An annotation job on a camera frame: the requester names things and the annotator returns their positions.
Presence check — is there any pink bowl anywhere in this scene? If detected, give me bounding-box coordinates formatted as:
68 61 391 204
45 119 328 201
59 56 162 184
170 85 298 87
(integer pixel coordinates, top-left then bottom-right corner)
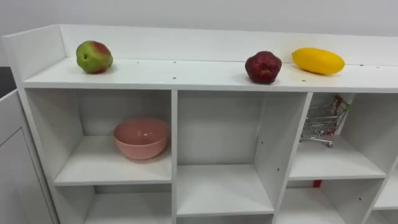
113 116 170 161

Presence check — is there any white cabinet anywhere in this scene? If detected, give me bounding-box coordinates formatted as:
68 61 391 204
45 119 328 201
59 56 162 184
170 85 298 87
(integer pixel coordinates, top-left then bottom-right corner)
0 89 60 224

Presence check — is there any yellow mango soft toy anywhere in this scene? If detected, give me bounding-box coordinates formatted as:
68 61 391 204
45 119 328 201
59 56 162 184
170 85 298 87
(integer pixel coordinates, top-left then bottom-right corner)
291 47 346 76

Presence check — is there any dark red pomegranate soft toy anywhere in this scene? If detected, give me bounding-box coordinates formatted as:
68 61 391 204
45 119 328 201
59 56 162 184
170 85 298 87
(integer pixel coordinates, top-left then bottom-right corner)
244 50 283 85

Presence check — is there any white shelf unit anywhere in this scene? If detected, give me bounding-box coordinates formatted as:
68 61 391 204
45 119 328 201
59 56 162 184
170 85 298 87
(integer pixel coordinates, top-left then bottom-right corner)
1 24 398 224

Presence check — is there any green red apple soft toy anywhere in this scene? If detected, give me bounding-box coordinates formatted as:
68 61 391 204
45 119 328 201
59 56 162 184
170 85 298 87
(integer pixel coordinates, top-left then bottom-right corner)
76 40 114 75

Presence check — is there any miniature metal shopping cart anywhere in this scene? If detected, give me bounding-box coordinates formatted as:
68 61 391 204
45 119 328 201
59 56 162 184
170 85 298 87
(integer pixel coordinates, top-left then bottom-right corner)
299 95 354 148

